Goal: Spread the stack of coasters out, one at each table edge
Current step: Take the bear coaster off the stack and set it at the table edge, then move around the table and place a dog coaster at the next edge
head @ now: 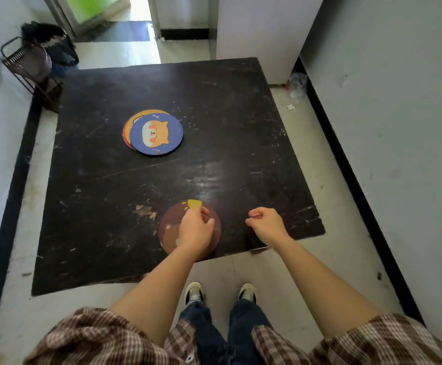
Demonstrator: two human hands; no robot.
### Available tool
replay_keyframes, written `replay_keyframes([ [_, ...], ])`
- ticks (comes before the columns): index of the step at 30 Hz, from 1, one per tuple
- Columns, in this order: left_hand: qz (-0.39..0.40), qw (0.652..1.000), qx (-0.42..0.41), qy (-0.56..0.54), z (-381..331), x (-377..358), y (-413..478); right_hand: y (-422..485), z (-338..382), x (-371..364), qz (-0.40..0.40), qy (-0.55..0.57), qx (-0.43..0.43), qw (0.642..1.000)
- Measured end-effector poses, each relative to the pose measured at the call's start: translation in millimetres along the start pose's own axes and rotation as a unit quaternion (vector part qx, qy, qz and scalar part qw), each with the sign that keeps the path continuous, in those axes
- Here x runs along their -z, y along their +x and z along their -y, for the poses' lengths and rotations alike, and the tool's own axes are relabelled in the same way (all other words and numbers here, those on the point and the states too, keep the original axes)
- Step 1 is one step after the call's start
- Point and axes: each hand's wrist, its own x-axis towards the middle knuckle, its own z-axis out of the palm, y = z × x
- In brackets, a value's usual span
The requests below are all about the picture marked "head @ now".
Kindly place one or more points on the clear crumpled plastic bag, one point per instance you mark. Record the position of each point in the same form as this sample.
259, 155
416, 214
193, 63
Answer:
297, 84

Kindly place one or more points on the glass door with metal frame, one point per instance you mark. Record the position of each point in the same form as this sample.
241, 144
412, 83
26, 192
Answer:
91, 7

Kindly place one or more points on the person's black-white shoe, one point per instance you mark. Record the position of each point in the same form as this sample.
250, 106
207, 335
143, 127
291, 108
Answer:
247, 291
194, 292

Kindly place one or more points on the person's left fingers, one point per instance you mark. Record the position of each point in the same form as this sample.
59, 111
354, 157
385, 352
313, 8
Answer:
207, 220

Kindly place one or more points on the brown round mat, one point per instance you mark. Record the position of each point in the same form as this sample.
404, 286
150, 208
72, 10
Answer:
169, 228

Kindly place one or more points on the orange round mat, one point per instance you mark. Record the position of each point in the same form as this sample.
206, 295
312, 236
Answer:
139, 115

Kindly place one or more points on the person's left hand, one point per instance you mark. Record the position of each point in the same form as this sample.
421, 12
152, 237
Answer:
192, 233

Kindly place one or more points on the red round mat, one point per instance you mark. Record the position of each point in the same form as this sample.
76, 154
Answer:
124, 136

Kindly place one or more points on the blue round dog-print mat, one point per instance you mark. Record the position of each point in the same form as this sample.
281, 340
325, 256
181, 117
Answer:
156, 133

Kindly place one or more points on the brown plaid shirt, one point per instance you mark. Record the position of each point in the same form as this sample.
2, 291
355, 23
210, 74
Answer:
91, 338

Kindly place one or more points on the person's right black-white shoe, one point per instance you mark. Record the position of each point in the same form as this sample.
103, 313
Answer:
247, 291

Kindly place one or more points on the person's right forearm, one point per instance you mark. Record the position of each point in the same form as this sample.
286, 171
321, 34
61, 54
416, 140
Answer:
320, 285

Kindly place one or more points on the dark doormat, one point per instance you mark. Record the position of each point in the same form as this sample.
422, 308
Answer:
124, 31

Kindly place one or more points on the person's right fingers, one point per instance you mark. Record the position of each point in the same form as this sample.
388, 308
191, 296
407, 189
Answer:
254, 220

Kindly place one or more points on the person's left forearm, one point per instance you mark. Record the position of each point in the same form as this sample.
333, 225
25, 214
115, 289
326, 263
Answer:
160, 292

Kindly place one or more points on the blue jeans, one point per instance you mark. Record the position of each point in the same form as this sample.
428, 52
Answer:
221, 338

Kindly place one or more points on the person's right hand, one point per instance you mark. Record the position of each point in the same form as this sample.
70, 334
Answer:
270, 226

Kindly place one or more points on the person's left black-white shoe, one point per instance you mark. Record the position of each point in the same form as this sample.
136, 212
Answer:
194, 292

